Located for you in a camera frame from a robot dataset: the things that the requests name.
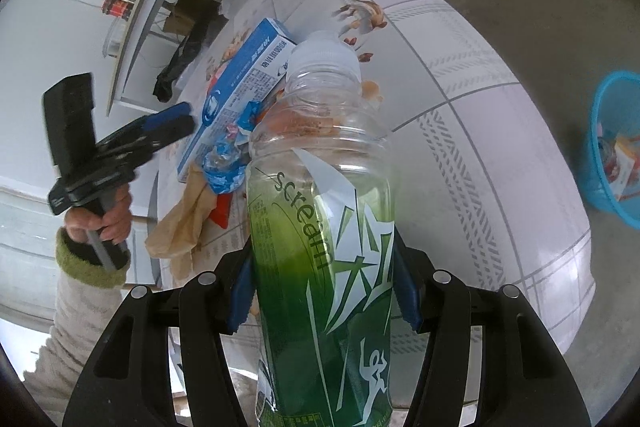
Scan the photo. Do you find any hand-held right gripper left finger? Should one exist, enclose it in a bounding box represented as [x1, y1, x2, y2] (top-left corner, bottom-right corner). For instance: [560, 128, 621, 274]
[62, 249, 256, 427]

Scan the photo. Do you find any floral tablecloth table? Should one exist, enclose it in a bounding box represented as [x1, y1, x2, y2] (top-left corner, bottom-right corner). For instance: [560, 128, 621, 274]
[150, 0, 596, 408]

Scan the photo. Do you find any orange yellow carton box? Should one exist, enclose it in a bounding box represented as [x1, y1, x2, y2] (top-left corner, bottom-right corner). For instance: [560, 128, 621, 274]
[612, 134, 640, 202]

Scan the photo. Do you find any crumpled brown paper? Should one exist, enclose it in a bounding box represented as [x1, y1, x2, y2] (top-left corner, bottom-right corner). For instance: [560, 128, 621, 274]
[145, 164, 226, 280]

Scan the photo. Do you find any green label plastic bottle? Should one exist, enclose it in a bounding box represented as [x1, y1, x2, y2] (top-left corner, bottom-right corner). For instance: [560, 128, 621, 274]
[245, 32, 403, 427]

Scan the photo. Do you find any blue white carton box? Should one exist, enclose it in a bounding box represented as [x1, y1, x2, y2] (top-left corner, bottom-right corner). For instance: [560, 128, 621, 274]
[177, 18, 301, 182]

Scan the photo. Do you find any small brown cardboard box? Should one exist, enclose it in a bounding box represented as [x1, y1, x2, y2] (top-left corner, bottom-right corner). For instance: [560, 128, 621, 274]
[162, 2, 199, 36]

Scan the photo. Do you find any black cloth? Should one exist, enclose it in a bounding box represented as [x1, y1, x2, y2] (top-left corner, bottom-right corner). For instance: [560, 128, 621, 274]
[152, 0, 212, 104]

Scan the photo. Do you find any blue plastic wastebasket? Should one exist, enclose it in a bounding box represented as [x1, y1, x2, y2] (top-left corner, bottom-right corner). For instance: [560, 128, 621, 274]
[582, 71, 640, 230]

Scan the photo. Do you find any person's left forearm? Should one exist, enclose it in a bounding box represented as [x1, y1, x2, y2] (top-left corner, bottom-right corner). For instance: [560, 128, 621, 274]
[22, 227, 132, 413]

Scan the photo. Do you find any clear glass container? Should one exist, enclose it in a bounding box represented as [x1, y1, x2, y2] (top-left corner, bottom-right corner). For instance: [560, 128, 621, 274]
[102, 19, 127, 58]

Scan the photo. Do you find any person's left hand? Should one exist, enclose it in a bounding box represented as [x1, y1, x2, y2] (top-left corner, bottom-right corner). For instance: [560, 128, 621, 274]
[65, 187, 134, 246]

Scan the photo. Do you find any red sauce jar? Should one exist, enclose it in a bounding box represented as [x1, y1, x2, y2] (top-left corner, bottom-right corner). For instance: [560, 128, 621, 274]
[102, 0, 134, 21]

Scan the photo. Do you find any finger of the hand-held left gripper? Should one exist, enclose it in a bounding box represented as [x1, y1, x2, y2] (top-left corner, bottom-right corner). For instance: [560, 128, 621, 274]
[95, 103, 195, 152]
[122, 116, 197, 170]

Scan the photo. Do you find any white desk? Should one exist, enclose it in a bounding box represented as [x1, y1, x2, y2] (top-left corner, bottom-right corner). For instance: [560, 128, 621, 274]
[106, 0, 326, 118]

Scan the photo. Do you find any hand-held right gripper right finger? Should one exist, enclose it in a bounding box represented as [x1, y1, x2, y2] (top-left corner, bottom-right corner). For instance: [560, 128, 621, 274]
[390, 232, 593, 427]

